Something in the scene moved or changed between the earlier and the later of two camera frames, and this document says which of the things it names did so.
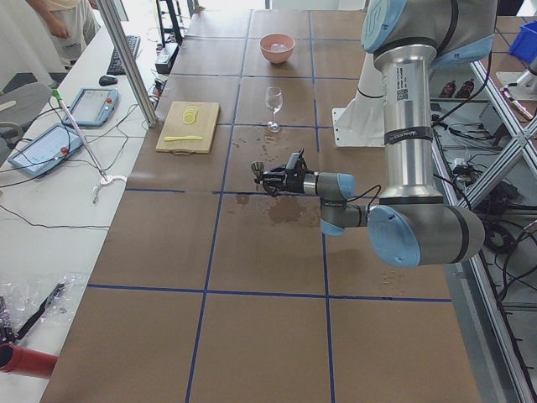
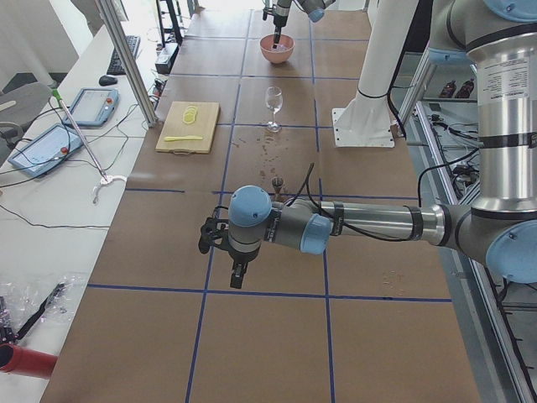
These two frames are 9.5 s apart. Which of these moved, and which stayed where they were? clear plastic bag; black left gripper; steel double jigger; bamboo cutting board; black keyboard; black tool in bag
Moved: steel double jigger; black left gripper
Stayed: clear plastic bag; black tool in bag; bamboo cutting board; black keyboard
